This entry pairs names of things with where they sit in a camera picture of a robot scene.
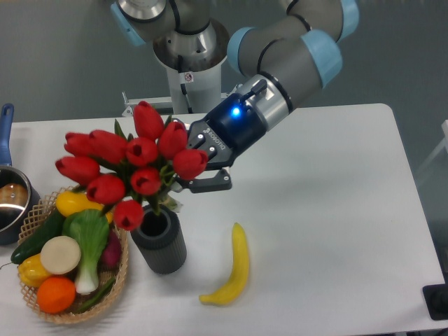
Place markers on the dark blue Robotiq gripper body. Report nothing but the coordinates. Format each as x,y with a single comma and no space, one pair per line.
226,132

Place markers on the red tulip bouquet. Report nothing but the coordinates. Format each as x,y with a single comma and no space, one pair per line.
121,172

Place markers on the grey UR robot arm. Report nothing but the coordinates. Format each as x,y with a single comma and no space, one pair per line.
244,83

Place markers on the dark grey ribbed vase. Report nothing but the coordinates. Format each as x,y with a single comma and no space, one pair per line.
160,240

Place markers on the yellow banana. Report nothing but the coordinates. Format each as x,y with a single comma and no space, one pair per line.
239,275

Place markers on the yellow squash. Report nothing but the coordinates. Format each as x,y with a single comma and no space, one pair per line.
77,208

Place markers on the purple sweet potato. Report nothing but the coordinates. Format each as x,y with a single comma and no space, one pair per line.
112,253

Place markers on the green bok choy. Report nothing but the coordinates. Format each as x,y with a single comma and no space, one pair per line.
90,229

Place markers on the green bean pod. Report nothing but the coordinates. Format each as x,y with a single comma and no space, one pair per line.
97,297

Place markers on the dark green cucumber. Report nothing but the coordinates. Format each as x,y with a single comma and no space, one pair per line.
51,228

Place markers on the cream round radish slice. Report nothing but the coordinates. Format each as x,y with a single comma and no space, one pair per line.
60,255

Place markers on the orange fruit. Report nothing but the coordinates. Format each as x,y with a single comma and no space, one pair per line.
56,294

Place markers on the yellow bell pepper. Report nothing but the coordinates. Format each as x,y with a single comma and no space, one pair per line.
31,271

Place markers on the black device at table edge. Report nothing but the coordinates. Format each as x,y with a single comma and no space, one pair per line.
436,301

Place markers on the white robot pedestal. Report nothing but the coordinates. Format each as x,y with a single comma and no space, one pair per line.
194,92

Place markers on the blue handled saucepan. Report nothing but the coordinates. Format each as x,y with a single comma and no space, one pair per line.
17,194

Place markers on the white frame at right edge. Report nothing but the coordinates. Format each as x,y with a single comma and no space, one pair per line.
435,154

